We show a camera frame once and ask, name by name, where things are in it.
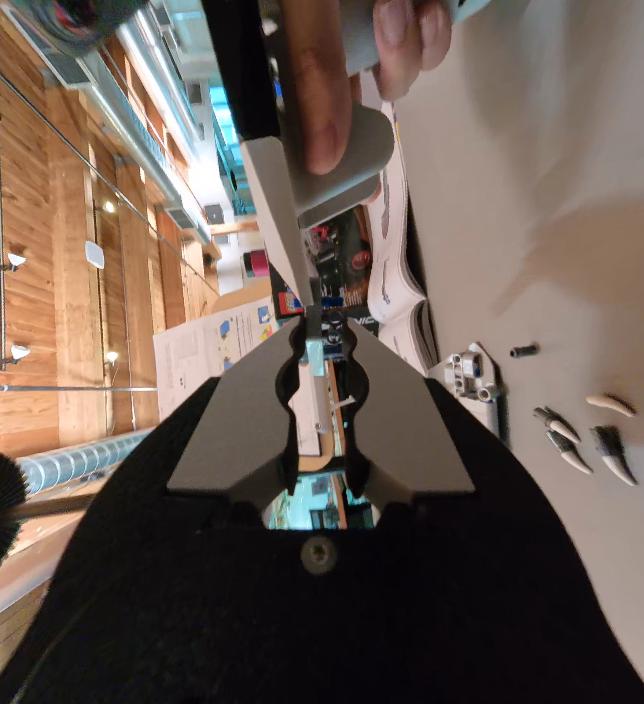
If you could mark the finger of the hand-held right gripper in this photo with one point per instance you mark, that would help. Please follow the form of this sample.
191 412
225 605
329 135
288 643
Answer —
278 209

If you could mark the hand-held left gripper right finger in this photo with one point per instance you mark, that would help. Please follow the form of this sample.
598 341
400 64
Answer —
404 434

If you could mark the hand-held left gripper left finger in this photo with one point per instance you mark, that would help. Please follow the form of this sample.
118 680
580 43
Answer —
228 429

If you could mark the person's right hand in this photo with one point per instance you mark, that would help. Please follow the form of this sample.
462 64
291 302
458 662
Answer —
322 82

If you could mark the printed instruction sheet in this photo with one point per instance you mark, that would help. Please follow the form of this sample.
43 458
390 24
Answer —
201 352

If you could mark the black toy set box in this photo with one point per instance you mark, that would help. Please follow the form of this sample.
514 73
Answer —
349 258

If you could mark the grey toy panel assembly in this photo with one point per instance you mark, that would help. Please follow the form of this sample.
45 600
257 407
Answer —
467 374

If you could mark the instruction sheet on stand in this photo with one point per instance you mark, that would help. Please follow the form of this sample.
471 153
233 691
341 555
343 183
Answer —
239 300

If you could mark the open instruction booklet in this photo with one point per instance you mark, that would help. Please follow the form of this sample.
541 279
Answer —
393 275

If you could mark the small black toy pin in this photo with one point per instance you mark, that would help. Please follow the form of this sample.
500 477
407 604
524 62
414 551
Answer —
524 350

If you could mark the white ceiling disc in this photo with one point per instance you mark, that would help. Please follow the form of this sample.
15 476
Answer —
95 254

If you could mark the white ceiling spotlight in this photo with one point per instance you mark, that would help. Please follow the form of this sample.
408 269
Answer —
15 259
18 353

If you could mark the long silver air duct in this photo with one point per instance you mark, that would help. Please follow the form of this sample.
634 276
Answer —
151 159

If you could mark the ribbed silver air duct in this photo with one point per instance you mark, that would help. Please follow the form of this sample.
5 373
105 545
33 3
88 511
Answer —
80 459

